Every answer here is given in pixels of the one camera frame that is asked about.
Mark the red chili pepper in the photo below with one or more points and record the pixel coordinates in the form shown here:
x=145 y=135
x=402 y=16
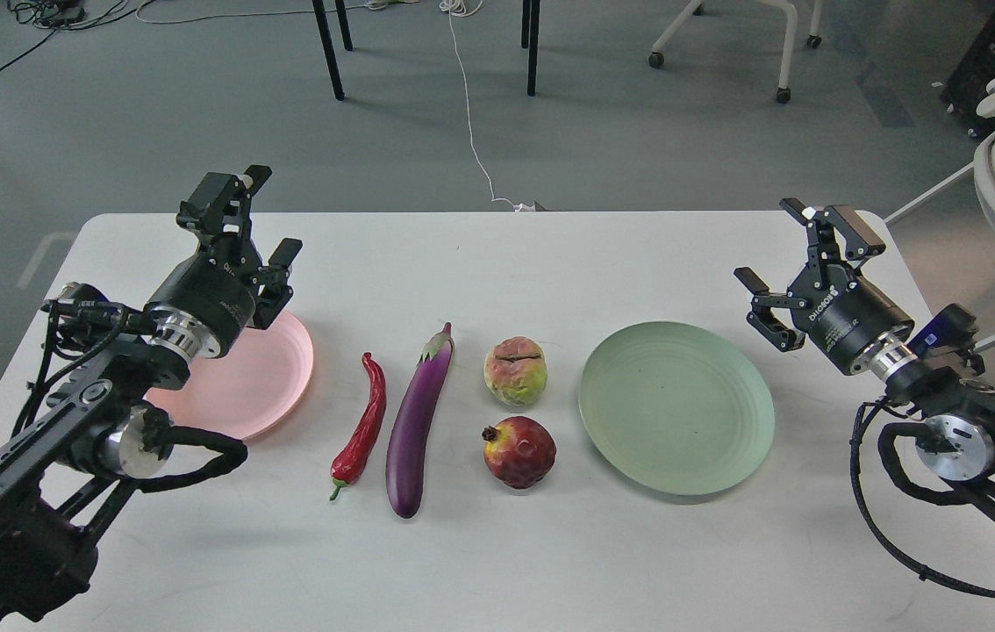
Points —
x=351 y=462

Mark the purple eggplant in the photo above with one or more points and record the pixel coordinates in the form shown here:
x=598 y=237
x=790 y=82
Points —
x=405 y=462

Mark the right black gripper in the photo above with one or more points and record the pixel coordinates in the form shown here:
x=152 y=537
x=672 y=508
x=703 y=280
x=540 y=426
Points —
x=840 y=312

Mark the pink plate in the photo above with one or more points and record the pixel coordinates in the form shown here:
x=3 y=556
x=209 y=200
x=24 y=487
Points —
x=250 y=390

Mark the green pink peach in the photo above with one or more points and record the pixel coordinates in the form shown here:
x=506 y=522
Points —
x=515 y=371

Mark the black equipment case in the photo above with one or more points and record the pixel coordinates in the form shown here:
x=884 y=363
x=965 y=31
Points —
x=966 y=86

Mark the red pomegranate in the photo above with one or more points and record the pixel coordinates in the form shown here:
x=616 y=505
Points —
x=518 y=451

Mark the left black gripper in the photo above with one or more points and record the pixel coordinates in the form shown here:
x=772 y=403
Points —
x=209 y=299

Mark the green plate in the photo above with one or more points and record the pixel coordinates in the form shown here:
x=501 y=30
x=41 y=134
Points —
x=676 y=408

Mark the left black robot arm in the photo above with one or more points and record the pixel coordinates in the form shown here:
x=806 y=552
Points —
x=87 y=438

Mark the white rolling chair base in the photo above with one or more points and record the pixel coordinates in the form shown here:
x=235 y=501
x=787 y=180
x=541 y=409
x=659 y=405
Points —
x=813 y=39

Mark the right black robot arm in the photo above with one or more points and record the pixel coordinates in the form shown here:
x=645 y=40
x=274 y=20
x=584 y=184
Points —
x=940 y=446

